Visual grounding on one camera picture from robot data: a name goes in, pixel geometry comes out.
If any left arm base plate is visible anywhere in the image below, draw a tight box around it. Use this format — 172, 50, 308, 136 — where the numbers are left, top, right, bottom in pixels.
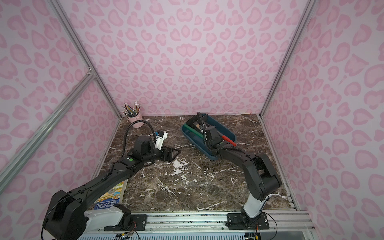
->
104, 214, 148, 232

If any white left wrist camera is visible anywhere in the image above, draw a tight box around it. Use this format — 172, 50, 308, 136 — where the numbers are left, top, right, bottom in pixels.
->
155, 131, 168, 150

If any green rake red handle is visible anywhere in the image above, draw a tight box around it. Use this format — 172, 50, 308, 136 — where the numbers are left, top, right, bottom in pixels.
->
183, 124, 205, 140

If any wooden handle hammer tool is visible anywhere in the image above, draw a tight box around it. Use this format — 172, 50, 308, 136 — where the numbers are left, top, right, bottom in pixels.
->
193, 121, 205, 133

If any aluminium front rail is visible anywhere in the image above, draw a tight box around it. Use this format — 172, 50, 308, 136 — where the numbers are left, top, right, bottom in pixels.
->
80, 210, 319, 240

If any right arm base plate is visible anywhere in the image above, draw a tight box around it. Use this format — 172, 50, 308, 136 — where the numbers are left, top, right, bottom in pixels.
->
226, 213, 270, 230

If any grey rake red handle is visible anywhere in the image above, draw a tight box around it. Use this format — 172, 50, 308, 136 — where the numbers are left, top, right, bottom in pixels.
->
185, 115, 237, 147

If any blue treehouse book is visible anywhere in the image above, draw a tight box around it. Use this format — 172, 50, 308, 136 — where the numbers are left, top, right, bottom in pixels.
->
93, 180, 127, 210

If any pink pencil cup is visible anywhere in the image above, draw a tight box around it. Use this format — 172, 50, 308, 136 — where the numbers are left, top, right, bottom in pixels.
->
128, 113, 144, 129

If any colored pencils bunch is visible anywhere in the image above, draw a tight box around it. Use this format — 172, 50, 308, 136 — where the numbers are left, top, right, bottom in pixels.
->
122, 102, 141, 118

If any teal plastic storage box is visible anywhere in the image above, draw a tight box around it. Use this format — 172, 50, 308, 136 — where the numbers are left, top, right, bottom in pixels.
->
181, 113, 237, 161

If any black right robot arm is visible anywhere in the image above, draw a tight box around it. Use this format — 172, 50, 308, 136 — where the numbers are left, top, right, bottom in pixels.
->
197, 112, 282, 229

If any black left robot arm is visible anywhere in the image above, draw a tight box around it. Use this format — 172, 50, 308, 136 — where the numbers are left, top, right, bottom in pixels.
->
42, 127, 181, 240

